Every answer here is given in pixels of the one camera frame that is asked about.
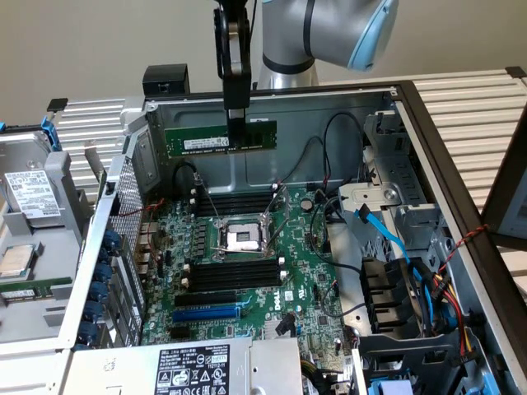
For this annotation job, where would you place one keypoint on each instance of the metal socket cover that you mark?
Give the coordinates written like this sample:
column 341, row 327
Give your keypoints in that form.
column 281, row 201

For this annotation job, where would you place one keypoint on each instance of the long black expansion slot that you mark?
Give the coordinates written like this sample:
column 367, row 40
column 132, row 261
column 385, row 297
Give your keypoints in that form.
column 206, row 298

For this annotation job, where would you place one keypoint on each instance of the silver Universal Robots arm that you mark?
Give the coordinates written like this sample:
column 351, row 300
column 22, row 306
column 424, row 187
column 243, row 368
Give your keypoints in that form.
column 329, row 29

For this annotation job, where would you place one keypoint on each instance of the black box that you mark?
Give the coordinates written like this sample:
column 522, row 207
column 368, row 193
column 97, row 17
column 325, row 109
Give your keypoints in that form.
column 164, row 80

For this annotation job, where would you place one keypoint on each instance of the blue expansion slot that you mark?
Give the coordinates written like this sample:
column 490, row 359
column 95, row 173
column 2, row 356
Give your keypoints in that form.
column 206, row 314

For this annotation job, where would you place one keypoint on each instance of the blue disk caddy rail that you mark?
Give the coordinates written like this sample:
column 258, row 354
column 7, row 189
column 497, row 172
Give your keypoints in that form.
column 51, row 131

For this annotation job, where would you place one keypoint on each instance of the silver coin cell battery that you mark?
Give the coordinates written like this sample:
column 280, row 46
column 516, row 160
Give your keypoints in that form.
column 306, row 203

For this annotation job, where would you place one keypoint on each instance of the blue plastic drive rail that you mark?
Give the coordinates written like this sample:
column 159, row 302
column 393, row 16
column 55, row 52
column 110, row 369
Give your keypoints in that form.
column 389, row 387

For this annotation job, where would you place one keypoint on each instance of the white case sticker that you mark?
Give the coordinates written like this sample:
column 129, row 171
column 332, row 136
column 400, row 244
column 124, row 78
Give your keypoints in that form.
column 257, row 119

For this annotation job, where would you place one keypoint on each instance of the dark framed grey panel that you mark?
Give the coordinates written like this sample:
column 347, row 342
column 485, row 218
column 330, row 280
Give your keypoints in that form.
column 500, row 197

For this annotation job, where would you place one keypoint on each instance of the blue card retainer clip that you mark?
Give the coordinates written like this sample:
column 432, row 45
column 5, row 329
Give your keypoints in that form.
column 104, row 272
column 89, row 332
column 112, row 240
column 96, row 311
column 99, row 291

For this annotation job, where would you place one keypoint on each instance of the short black expansion slot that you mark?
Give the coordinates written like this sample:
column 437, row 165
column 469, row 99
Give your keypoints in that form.
column 180, row 332

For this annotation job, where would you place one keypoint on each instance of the CPU socket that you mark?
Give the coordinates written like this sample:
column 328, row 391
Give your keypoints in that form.
column 241, row 236

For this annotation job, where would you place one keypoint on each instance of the metal rear port block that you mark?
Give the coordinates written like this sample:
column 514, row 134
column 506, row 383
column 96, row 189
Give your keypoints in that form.
column 147, row 247

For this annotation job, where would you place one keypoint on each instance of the silver CPU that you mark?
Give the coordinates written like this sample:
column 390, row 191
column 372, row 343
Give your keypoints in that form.
column 14, row 261

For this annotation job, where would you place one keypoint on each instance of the black plastic fan shroud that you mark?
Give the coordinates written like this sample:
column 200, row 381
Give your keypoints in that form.
column 387, row 288

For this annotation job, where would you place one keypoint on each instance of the graphics card with metal bracket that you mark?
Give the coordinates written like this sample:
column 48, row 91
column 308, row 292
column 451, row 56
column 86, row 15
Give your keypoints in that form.
column 94, row 158

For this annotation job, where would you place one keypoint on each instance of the green RAM stick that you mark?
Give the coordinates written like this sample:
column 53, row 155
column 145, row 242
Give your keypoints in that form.
column 37, row 283
column 193, row 142
column 24, row 295

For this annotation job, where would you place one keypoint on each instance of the green Dell motherboard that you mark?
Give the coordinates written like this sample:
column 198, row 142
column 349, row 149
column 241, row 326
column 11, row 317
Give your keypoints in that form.
column 296, row 247

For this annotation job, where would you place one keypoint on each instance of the metal disk bay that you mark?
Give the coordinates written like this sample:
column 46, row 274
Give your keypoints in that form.
column 395, row 164

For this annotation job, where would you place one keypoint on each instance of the open metal PC case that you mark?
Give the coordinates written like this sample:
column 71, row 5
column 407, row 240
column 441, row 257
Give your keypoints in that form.
column 288, row 168

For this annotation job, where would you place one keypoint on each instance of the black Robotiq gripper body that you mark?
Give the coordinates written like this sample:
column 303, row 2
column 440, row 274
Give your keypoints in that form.
column 218, row 41

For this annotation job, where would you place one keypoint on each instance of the silver hard disk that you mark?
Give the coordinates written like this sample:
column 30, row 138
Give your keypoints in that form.
column 33, row 193

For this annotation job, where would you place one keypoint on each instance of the grey parts rack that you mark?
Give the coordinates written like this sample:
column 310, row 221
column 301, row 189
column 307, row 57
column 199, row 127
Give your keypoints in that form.
column 62, row 247

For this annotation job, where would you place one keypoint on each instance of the grey power supply unit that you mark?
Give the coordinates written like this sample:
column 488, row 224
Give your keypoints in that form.
column 123, row 366

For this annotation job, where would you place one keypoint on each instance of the dark grey plastic bracket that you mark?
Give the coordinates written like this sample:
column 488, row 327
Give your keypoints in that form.
column 411, row 349

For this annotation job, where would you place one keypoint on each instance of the black table end cap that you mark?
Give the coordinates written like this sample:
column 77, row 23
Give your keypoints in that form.
column 57, row 104
column 516, row 72

